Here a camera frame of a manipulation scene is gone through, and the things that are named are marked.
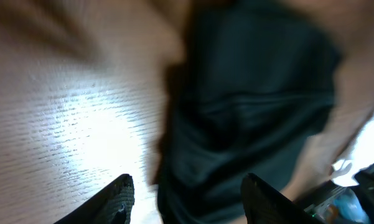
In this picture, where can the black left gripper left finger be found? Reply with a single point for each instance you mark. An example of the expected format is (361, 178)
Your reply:
(111, 205)

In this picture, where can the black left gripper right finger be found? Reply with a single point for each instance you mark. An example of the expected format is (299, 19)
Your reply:
(265, 205)

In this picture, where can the white garment pile right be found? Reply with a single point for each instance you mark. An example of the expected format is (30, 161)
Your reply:
(358, 156)

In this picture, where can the black polo shirt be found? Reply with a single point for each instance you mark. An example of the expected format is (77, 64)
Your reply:
(258, 82)

